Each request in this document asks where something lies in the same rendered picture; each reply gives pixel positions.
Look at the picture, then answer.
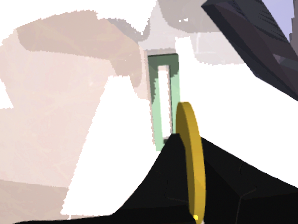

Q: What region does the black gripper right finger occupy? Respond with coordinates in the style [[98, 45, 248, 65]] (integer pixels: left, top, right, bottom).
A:
[[201, 136, 298, 224]]

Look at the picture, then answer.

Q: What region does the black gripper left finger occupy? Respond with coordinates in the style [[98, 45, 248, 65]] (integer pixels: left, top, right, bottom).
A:
[[16, 133, 197, 224]]

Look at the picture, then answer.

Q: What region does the gold coin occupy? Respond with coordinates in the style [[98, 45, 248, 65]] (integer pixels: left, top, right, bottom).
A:
[[176, 101, 205, 224]]

